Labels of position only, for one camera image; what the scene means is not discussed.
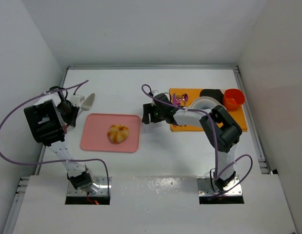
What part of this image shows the round bread bun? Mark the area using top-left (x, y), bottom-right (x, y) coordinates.
top-left (107, 125), bottom-right (130, 144)

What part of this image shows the pink rectangular tray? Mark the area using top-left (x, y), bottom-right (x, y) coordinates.
top-left (80, 114), bottom-right (141, 153)

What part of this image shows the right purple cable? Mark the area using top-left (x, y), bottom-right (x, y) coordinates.
top-left (141, 84), bottom-right (253, 197)

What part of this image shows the white bowl with handles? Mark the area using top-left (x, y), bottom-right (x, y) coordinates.
top-left (189, 97), bottom-right (222, 110)

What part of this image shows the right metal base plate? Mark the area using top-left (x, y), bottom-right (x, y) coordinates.
top-left (197, 176), bottom-right (242, 197)

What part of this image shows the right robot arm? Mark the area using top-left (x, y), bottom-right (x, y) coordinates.
top-left (142, 93), bottom-right (242, 191)

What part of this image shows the purple fork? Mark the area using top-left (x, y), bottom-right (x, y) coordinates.
top-left (176, 94), bottom-right (183, 106)

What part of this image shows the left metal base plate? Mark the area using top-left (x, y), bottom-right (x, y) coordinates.
top-left (66, 175), bottom-right (112, 197)

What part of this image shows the purple spoon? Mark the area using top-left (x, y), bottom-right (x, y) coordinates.
top-left (181, 93), bottom-right (188, 107)

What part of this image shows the metal base plate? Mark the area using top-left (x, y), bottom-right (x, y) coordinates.
top-left (66, 175), bottom-right (112, 197)
top-left (197, 176), bottom-right (242, 197)

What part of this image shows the purple cable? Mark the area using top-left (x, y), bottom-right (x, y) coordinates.
top-left (0, 79), bottom-right (110, 193)
top-left (141, 84), bottom-right (253, 197)

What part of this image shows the orange placemat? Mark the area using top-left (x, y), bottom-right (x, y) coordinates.
top-left (169, 88), bottom-right (247, 132)

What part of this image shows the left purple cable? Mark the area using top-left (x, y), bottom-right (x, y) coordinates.
top-left (0, 79), bottom-right (110, 193)

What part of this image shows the metal cake server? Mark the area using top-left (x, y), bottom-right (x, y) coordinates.
top-left (77, 93), bottom-right (95, 117)

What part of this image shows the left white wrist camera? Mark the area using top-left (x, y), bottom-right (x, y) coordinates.
top-left (69, 95), bottom-right (85, 107)

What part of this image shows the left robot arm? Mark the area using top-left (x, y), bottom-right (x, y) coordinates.
top-left (24, 86), bottom-right (100, 195)

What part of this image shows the purple knife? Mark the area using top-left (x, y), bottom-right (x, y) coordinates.
top-left (173, 93), bottom-right (177, 106)

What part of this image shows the black coaster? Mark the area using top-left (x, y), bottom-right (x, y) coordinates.
top-left (200, 89), bottom-right (223, 104)

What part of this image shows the orange square cup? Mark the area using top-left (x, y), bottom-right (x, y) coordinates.
top-left (223, 89), bottom-right (245, 111)

